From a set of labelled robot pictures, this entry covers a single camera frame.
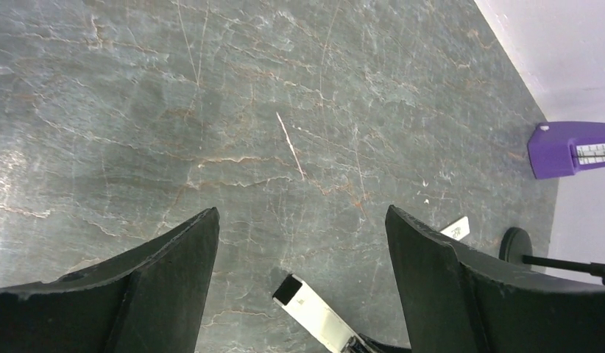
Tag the white remote battery cover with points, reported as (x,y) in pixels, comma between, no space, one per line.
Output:
(458,230)

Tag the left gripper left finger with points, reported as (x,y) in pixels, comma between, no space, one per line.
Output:
(148,299)

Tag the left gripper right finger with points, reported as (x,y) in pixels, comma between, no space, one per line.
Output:
(457,299)

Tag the purple metronome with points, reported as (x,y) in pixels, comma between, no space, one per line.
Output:
(564,148)

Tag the white remote control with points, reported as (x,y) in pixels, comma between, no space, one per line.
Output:
(309,310)

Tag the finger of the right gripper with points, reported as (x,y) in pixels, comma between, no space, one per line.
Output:
(375,346)

